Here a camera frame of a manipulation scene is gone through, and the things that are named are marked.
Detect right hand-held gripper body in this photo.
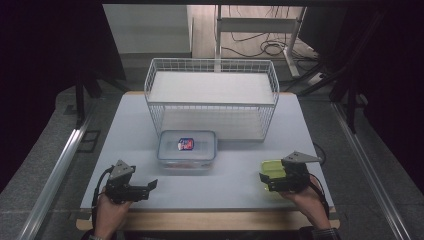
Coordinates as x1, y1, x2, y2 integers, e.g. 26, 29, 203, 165
281, 151, 323, 193

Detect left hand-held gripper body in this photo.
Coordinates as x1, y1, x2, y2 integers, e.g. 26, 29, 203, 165
105, 159, 149, 204

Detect clear container with green lid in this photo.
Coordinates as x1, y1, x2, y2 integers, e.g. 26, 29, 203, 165
260, 159, 288, 201

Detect clear container with blue-rimmed lid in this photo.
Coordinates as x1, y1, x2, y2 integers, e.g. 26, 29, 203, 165
157, 129, 218, 172

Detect white wire shelf rack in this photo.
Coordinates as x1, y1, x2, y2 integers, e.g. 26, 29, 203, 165
143, 57, 280, 143

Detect person's right hand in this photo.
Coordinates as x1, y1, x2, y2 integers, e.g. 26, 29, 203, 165
281, 176, 332, 230

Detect person's left hand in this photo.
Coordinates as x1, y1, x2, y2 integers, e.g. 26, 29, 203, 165
94, 191, 133, 239

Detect black metal stand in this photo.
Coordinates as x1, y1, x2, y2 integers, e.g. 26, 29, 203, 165
73, 64, 129, 129
296, 9, 388, 134

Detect white power strip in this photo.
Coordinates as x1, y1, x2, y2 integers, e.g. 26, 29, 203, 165
307, 71, 327, 87

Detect white cabinet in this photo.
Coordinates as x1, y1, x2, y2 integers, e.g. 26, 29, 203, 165
102, 3, 194, 56

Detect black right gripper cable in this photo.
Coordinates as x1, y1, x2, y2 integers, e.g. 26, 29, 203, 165
308, 173, 331, 219

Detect thin black cable on table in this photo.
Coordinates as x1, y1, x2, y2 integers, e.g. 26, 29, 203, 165
312, 142, 328, 166

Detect black floor bracket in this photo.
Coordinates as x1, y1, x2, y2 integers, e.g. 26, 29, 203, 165
77, 129, 102, 154

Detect aluminium rail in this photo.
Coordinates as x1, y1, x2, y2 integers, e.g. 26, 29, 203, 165
331, 99, 414, 240
16, 99, 99, 240

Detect black cables on floor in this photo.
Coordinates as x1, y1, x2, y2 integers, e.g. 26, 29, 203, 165
221, 6, 319, 63

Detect white metal desk frame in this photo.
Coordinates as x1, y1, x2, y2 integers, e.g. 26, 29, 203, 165
214, 4, 308, 79

